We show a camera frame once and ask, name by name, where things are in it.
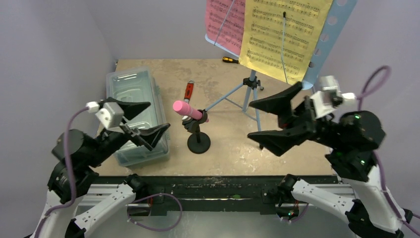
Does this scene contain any black yellow screwdriver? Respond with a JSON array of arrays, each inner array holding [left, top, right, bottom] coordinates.
[[222, 57, 239, 64]]

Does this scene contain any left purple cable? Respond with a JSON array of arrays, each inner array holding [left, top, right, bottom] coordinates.
[[33, 107, 183, 238]]

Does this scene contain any yellow sheet music page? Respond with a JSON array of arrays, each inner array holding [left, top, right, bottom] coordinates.
[[239, 0, 333, 84]]

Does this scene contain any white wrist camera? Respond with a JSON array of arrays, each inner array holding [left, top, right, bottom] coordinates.
[[310, 75, 357, 119], [86, 102, 124, 133]]

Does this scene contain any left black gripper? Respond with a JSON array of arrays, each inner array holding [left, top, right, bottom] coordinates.
[[86, 96, 169, 167]]

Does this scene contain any blue perforated music stand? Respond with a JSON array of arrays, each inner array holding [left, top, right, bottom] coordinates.
[[203, 0, 358, 132]]

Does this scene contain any black microphone stand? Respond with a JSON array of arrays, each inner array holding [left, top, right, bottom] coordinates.
[[182, 110, 211, 154]]

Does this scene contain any pink sheet music page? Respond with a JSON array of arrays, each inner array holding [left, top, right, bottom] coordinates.
[[205, 0, 245, 57]]

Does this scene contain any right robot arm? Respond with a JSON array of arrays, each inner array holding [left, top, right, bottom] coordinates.
[[248, 82, 413, 238]]

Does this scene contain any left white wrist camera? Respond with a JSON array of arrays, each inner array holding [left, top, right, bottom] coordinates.
[[86, 102, 124, 133]]

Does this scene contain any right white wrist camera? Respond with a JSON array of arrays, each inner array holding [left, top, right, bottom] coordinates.
[[310, 75, 357, 119]]

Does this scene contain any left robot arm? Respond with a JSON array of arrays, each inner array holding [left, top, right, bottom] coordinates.
[[32, 97, 170, 238]]

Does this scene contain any clear plastic storage box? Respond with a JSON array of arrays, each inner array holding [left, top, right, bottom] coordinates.
[[106, 66, 170, 167]]

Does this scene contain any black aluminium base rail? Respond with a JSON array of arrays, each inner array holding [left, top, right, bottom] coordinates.
[[67, 176, 358, 218]]

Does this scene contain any red handled adjustable wrench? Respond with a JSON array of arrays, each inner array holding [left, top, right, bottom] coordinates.
[[183, 80, 194, 103]]

